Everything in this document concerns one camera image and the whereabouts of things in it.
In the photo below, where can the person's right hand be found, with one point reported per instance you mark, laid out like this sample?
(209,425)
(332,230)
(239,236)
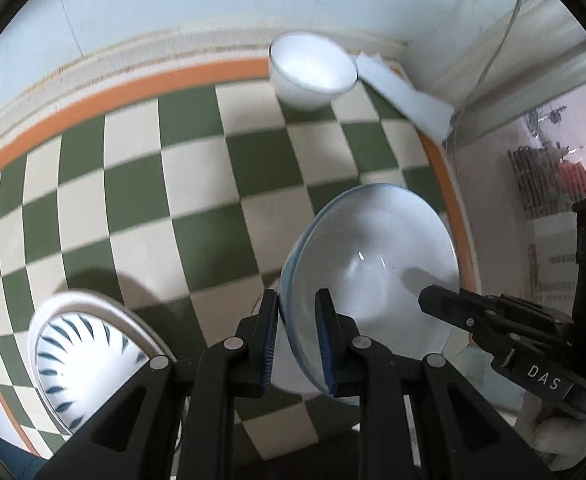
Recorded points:
(568,440)

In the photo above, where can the white bowl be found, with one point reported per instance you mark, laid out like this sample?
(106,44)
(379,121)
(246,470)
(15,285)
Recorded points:
(285,290)
(373,260)

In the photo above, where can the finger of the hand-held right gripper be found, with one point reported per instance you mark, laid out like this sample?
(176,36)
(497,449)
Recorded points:
(473,310)

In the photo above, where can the large white plate grey swirls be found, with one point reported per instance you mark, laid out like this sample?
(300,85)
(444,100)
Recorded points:
(123,315)

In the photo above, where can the white folded cloth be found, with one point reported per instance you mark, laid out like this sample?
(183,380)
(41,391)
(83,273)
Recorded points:
(413,100)

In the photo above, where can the green checkered table mat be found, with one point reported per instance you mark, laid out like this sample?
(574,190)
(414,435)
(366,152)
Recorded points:
(173,185)

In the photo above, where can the plain white cup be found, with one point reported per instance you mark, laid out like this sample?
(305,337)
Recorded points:
(313,70)

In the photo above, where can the frosted glass sliding door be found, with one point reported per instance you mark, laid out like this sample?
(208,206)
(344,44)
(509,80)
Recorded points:
(523,170)

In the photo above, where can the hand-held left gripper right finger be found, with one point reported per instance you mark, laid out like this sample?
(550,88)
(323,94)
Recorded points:
(325,340)

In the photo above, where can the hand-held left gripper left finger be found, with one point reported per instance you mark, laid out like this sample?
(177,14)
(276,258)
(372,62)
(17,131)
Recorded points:
(270,340)

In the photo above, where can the white cup floral print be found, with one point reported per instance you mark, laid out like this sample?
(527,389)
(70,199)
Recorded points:
(293,367)

